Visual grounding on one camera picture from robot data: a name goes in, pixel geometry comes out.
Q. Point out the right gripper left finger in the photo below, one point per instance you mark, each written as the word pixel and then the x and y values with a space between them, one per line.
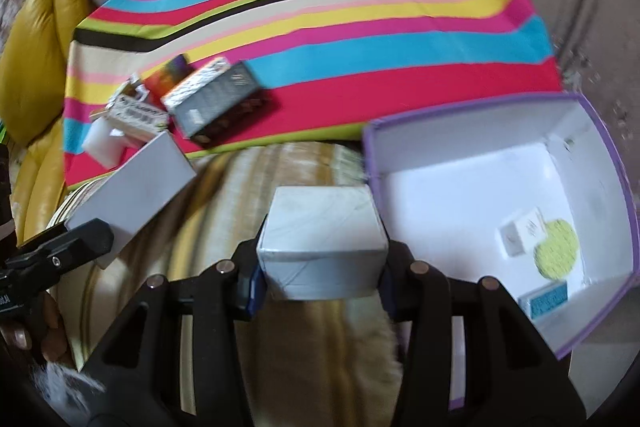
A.
pixel 138 359

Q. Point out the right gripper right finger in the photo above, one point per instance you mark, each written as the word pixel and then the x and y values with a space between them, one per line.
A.
pixel 473 357

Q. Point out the small blue packet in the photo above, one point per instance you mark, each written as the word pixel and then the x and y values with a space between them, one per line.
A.
pixel 544 300

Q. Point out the green round sponge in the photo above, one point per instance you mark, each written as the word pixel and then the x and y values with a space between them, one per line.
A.
pixel 556 255

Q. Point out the white box pink stain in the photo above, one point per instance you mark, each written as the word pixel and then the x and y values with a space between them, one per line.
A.
pixel 134 193

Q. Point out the small white printed box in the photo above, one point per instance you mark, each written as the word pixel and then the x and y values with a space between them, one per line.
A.
pixel 521 234

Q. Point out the white foam block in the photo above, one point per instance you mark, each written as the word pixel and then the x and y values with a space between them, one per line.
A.
pixel 105 144

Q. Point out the white medicine box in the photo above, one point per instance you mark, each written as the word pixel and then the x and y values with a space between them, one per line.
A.
pixel 136 119

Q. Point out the white cube box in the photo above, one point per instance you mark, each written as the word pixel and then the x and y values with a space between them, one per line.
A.
pixel 322 243

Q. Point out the orange tissue pack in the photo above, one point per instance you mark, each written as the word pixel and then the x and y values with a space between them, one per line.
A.
pixel 194 82

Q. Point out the black cosmetic box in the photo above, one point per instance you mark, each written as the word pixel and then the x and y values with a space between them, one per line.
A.
pixel 214 109

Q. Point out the white blue red box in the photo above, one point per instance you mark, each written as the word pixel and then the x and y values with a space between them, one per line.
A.
pixel 133 87

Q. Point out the person's left hand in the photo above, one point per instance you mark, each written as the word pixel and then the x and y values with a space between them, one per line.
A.
pixel 42 334

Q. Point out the purple white storage box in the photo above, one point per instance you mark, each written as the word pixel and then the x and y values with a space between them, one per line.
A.
pixel 448 179

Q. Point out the yellow leather armchair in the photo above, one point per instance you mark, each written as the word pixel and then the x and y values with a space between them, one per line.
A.
pixel 33 79

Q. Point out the rainbow striped cloth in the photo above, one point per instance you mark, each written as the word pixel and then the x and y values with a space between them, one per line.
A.
pixel 328 65

